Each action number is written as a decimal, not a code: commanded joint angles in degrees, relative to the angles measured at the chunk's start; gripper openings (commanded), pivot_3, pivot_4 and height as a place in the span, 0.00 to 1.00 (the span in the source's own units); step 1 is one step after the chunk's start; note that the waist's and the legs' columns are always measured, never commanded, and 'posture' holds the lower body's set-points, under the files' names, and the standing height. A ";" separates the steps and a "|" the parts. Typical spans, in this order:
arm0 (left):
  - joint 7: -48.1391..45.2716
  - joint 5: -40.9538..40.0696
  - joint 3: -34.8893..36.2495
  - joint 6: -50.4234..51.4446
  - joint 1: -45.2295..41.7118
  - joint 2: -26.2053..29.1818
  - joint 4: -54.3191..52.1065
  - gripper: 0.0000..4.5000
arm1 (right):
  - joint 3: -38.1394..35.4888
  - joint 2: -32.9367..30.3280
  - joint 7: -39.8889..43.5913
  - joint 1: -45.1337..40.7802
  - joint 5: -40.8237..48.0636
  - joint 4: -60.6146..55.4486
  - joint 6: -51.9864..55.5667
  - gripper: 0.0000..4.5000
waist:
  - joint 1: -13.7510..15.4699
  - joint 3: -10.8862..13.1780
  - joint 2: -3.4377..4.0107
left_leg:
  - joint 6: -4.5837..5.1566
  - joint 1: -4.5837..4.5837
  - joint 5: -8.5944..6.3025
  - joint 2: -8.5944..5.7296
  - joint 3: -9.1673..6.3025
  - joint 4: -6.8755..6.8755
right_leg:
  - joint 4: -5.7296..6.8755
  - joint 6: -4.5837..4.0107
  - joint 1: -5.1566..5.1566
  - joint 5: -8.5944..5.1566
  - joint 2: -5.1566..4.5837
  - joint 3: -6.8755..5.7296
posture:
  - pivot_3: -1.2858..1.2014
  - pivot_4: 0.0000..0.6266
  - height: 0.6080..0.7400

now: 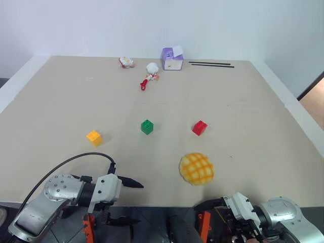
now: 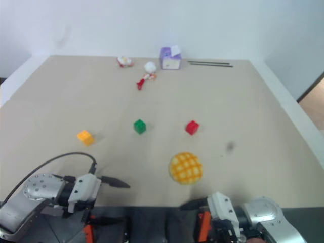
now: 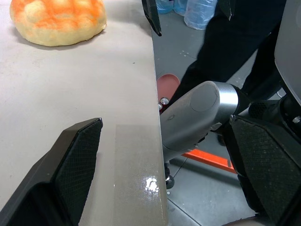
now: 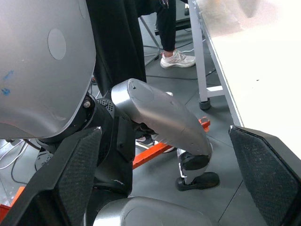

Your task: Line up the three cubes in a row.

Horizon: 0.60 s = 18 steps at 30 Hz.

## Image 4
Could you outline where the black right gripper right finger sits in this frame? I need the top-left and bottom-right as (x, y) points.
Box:
(229, 125), (301, 226)

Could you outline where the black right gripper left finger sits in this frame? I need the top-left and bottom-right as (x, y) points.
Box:
(0, 128), (103, 226)

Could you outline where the black robot hip joint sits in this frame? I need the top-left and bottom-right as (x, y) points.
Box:
(81, 93), (137, 197)

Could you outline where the black and white shoe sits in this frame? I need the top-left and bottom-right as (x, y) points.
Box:
(135, 136), (155, 148)

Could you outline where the orange metal bar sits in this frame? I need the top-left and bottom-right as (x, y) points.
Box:
(132, 117), (212, 170)

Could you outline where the silver robot thigh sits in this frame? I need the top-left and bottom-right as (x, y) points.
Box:
(93, 196), (214, 226)

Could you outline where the silver robot torso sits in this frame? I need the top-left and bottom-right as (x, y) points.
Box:
(0, 0), (97, 140)

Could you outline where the white table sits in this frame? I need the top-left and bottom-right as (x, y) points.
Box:
(187, 0), (245, 128)

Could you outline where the person in long black garment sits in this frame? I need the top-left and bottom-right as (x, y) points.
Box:
(86, 0), (148, 95)

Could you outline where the white sneaker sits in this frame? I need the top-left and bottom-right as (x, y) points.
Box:
(160, 49), (197, 69)

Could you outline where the person's leg in black trousers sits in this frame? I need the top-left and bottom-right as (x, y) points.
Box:
(135, 0), (177, 53)

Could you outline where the orange floor frame piece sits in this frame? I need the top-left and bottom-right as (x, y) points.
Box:
(0, 186), (26, 215)

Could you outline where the grey metal chair frame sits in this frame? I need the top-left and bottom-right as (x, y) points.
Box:
(138, 16), (163, 67)

